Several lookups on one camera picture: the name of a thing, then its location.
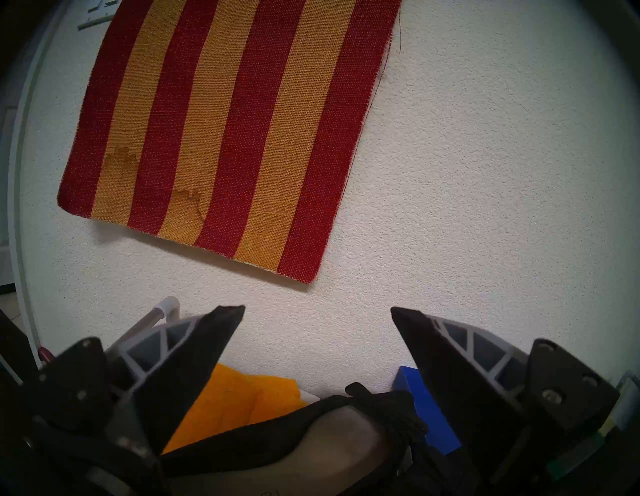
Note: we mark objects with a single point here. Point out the black shoe with bow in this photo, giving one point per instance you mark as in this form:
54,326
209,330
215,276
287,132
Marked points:
280,440

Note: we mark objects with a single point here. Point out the red yellow striped wall cloth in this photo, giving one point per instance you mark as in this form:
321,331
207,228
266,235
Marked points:
225,125

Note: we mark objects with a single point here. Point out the blue shoe box lid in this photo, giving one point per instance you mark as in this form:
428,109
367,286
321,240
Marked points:
430,410

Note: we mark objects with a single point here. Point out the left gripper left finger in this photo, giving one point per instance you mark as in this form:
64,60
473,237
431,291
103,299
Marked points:
165,380

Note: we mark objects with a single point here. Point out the white metal rack frame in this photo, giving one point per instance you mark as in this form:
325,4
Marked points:
157,312

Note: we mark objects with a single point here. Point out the orange cloth bag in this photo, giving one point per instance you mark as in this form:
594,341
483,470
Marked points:
230,400

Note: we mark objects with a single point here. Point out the white light switch plate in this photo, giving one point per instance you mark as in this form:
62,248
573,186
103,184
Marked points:
97,12

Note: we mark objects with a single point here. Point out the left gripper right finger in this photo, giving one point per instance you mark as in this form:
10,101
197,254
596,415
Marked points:
465,390

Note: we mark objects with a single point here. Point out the dark red metal tube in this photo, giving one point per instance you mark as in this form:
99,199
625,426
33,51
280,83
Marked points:
46,355

